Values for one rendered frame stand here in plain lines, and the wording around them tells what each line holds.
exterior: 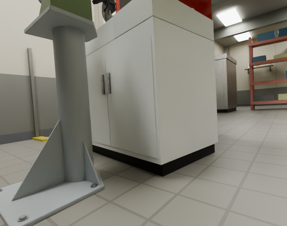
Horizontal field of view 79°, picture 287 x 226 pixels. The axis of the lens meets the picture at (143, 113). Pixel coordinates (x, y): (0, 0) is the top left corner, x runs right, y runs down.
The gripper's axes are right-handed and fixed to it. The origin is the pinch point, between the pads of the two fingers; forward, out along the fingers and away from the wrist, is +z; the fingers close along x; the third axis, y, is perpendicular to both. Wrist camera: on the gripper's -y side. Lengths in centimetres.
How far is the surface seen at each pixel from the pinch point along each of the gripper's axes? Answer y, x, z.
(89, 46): -4.2, 20.6, 12.1
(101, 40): -4.1, 1.6, 13.6
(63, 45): -37, -20, 29
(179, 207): -16, -70, 100
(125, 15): -4.0, -28.2, 9.0
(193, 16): 33, -50, 8
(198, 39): 37, -50, 21
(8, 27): -41, 178, -52
